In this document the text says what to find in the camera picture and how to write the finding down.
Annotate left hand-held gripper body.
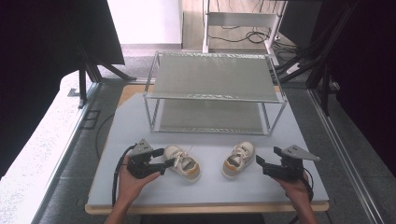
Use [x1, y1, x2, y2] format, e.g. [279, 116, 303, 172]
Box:
[126, 138, 163, 180]

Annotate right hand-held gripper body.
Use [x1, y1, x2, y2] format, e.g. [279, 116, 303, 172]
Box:
[262, 145, 321, 182]

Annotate white and orange baby shoe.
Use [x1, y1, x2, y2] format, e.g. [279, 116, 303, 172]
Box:
[163, 145, 202, 183]
[221, 141, 256, 180]

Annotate metal two-tier shoe rack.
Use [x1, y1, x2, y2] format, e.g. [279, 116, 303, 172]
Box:
[142, 50, 289, 136]

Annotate person's left hand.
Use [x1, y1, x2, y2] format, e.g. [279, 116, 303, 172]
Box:
[117, 154, 162, 207]

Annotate person's right hand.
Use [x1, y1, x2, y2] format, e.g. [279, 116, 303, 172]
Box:
[274, 172, 313, 213]

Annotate dark curtain panel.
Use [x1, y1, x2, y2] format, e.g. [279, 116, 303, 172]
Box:
[0, 0, 126, 178]

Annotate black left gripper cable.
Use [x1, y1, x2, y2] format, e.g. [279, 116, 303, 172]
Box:
[111, 143, 138, 208]

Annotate thin black floor cable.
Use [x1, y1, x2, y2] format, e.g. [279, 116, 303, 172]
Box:
[94, 113, 116, 161]

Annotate aluminium floor rail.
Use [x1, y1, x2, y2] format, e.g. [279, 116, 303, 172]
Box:
[307, 88, 386, 224]

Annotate black metal stand with cables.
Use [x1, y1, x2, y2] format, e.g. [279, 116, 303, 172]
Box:
[275, 0, 359, 117]

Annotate black cables on floor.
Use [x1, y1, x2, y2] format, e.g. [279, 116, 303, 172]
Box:
[207, 23, 300, 54]

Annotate white metal desk frame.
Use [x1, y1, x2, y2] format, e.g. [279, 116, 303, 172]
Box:
[201, 0, 288, 54]

